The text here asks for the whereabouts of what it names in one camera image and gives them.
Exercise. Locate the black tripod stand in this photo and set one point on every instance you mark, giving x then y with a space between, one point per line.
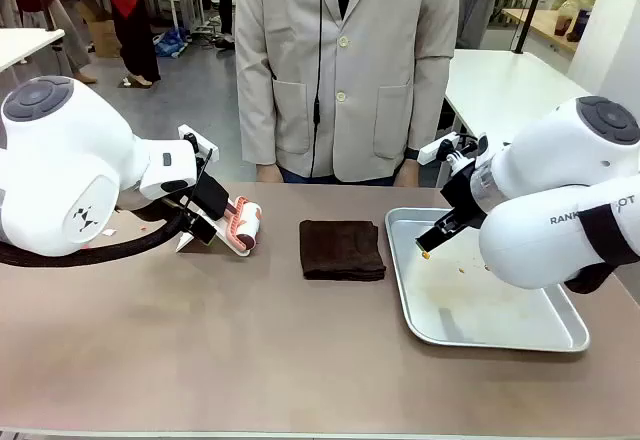
530 10

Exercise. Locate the white folded roller stand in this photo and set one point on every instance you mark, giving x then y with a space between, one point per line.
184 244

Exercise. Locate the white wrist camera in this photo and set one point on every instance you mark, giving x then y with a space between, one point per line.
192 136
435 149

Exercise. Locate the wooden table with bottles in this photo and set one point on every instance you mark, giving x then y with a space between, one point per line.
540 22

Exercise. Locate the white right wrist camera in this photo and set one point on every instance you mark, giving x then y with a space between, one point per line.
435 149

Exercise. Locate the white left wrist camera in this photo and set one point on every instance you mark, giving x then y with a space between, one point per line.
192 136

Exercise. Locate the bottle with red liquid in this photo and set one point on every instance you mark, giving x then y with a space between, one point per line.
565 20

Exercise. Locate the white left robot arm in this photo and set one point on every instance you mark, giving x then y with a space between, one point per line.
65 160

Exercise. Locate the person in beige trousers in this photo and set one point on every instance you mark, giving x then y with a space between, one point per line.
65 25

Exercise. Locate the large white table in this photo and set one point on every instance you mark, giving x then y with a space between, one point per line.
505 85

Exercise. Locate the person with red scarf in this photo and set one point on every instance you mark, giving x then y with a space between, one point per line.
132 20

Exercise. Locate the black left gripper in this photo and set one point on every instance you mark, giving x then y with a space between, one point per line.
186 207

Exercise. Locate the small white table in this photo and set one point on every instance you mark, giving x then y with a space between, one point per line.
25 45

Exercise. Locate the dark brown cloth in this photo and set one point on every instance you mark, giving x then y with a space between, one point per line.
340 250

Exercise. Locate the person in beige jacket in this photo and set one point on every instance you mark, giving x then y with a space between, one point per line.
350 85

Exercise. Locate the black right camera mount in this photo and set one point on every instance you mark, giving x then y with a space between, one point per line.
462 156

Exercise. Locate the pink lint roller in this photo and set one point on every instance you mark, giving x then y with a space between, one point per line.
248 225

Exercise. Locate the person in black trousers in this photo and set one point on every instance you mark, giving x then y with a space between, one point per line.
226 0

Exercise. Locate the black left camera mount plate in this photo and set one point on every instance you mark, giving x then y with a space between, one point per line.
199 180

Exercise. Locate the silver metal tray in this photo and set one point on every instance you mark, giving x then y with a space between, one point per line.
450 310

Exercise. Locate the cardboard box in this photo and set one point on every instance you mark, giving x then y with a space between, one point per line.
106 40

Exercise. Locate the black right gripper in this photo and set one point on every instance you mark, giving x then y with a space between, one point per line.
465 197

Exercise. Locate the blue plastic bag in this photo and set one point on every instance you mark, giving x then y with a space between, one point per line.
170 44

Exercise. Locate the black wristwatch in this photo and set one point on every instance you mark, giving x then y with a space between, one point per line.
412 154

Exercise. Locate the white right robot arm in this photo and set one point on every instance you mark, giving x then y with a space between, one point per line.
540 240

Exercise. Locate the person in grey trousers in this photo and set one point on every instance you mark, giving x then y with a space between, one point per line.
475 10

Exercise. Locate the person's left hand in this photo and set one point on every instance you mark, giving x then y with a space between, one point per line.
407 174

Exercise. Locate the person's right hand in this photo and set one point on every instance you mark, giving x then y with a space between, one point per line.
270 174

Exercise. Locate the dark blue cup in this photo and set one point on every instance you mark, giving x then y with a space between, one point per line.
580 25

